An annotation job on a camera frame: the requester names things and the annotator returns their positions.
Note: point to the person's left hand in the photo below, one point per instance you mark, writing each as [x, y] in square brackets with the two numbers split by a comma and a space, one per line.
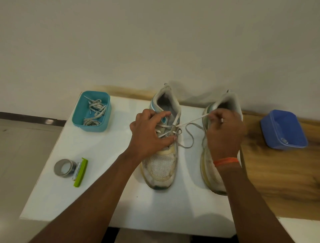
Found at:
[147, 140]

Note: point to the person's right hand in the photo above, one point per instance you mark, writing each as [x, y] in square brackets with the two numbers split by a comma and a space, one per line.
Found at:
[225, 135]

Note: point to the worn white sneaker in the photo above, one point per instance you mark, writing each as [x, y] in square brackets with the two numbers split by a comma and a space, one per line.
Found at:
[212, 177]
[160, 172]

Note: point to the person's right forearm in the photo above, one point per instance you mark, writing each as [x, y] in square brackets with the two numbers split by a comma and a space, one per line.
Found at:
[255, 202]

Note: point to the person's left forearm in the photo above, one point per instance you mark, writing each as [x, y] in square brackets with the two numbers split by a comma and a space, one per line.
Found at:
[85, 202]

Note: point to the orange thread wristband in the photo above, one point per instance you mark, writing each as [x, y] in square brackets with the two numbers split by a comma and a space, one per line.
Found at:
[226, 162]

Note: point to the blue plastic container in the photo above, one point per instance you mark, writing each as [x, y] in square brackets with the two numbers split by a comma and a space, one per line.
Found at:
[282, 130]

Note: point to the teal plastic container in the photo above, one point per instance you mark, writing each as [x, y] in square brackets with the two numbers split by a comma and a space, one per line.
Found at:
[78, 115]

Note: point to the green utility cutter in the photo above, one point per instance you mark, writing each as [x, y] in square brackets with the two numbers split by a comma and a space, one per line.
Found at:
[80, 174]

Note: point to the grey tape roll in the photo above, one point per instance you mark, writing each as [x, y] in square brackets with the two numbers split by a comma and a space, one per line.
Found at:
[58, 172]

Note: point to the black trousers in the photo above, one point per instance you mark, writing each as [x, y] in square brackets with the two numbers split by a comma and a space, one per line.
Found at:
[112, 235]

